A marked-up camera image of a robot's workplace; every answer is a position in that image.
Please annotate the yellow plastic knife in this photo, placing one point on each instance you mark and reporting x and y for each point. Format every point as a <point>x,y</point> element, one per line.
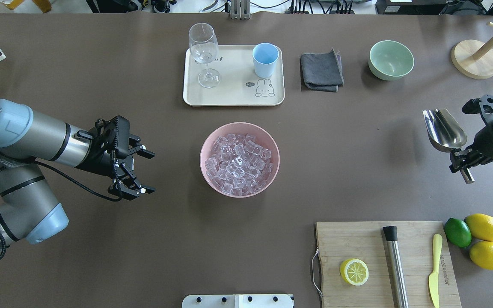
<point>433,278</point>

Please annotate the clear wine glass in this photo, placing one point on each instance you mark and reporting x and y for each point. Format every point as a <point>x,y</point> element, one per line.
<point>203,46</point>

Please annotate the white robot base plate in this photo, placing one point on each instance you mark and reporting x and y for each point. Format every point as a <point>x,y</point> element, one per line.
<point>272,300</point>

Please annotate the grey folded cloth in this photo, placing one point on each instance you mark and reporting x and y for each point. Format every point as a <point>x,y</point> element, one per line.
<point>322,71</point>

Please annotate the green lime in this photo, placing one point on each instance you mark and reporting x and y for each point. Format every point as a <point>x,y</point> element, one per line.
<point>458,233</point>

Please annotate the wooden mug tree stand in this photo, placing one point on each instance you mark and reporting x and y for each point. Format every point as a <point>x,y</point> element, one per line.
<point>474,58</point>

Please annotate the pink bowl with ice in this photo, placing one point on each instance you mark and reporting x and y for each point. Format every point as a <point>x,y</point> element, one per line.
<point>239,159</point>

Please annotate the yellow lemon lower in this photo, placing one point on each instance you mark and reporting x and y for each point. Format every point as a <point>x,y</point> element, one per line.
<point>481,253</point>

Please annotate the light blue cup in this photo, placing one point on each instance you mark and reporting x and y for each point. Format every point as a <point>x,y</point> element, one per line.
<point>265,56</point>

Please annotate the green bowl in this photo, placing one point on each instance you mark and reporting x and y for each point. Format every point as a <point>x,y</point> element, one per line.
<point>390,60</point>

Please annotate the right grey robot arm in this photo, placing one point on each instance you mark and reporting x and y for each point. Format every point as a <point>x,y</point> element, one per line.
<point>480,152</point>

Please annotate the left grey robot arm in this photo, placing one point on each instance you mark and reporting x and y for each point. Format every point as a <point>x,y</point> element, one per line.
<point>29,139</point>

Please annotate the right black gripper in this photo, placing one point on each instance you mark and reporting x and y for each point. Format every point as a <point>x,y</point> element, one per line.
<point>487,140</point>

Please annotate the bamboo cutting board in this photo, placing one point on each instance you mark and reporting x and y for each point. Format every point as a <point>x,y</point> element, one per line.
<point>339,241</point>

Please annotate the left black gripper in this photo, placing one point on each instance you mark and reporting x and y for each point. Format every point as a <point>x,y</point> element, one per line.
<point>99,164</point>

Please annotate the cream rabbit tray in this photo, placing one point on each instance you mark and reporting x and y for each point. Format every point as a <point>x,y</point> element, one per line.
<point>239,86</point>

